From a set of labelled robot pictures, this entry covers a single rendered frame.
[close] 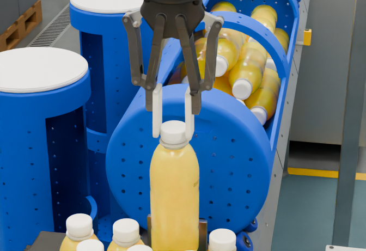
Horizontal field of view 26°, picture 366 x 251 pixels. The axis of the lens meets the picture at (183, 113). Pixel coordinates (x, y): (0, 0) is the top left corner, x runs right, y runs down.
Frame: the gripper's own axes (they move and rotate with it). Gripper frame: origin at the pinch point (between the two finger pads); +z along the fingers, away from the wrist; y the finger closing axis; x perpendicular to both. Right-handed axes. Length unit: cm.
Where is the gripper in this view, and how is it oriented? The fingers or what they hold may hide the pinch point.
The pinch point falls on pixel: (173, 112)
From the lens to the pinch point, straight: 108.7
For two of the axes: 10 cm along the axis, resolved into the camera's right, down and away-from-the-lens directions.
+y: -9.8, -0.8, 1.6
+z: 0.0, 9.0, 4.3
